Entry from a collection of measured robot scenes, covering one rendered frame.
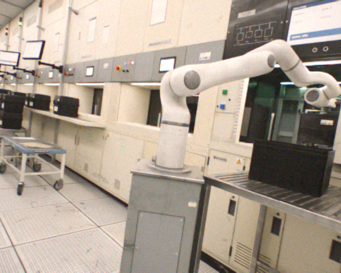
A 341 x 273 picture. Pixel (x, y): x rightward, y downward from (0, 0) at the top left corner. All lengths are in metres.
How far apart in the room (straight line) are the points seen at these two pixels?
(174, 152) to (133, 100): 1.97
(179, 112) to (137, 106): 1.98
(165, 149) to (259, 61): 0.55
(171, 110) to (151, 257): 0.57
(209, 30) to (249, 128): 0.77
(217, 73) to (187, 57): 1.00
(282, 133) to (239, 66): 1.43
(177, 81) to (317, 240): 1.07
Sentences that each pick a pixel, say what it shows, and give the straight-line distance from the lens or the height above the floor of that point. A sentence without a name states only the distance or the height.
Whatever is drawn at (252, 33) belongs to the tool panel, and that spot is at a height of 1.57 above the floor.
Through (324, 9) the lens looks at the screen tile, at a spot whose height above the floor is 1.63.
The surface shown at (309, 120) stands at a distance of 1.70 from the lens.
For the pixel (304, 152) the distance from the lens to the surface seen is 1.05.
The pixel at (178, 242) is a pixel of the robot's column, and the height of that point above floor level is 0.51.
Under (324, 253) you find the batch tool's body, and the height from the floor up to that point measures 0.42.
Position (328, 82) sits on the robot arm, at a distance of 1.46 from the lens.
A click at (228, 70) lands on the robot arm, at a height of 1.20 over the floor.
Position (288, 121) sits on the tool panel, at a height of 1.09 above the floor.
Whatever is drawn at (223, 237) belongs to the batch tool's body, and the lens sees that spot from 1.81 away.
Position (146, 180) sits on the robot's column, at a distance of 0.94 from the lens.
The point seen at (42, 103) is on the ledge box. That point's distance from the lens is 4.73.
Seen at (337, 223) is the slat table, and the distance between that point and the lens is 0.84.
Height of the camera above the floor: 0.97
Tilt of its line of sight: 4 degrees down
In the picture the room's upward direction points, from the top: 8 degrees clockwise
